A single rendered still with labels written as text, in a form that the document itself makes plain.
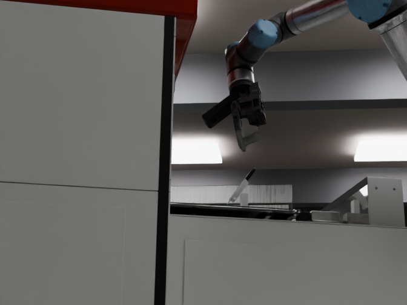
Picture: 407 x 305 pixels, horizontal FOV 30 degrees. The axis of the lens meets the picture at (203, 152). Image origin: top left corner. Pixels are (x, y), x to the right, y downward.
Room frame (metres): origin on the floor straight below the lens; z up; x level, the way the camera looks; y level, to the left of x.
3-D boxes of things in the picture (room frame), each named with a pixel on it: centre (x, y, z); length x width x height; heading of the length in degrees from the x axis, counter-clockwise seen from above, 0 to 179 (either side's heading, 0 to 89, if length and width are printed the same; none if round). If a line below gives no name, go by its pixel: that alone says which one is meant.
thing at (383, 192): (2.13, -0.42, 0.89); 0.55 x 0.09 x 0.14; 9
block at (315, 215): (2.04, -0.33, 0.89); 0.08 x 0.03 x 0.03; 99
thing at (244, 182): (2.39, -0.12, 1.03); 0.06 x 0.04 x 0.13; 99
